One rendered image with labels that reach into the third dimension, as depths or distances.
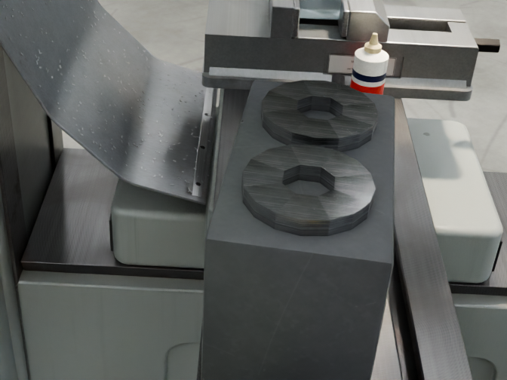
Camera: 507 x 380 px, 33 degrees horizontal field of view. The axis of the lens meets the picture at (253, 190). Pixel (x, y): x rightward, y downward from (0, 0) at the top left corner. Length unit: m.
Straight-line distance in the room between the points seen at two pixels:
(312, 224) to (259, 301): 0.07
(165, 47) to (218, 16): 2.26
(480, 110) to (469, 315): 2.05
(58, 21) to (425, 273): 0.55
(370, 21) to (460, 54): 0.13
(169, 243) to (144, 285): 0.08
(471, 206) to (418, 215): 0.23
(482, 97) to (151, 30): 1.33
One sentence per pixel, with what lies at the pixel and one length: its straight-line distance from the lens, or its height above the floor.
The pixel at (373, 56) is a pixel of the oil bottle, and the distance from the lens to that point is 1.01.
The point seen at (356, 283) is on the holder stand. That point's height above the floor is 1.13.
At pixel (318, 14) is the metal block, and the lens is 1.09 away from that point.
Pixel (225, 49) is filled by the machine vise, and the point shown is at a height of 1.01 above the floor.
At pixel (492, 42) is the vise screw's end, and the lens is 1.18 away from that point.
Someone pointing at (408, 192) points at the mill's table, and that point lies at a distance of 0.93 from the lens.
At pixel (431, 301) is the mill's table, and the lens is 0.80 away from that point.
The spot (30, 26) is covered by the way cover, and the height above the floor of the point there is 1.06.
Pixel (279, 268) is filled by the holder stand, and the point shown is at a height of 1.13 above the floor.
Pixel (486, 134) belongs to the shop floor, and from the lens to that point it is 3.02.
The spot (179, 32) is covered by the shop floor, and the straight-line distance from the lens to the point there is 3.50.
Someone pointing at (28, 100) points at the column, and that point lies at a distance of 1.16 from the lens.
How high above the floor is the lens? 1.48
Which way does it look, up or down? 35 degrees down
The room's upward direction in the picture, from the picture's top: 4 degrees clockwise
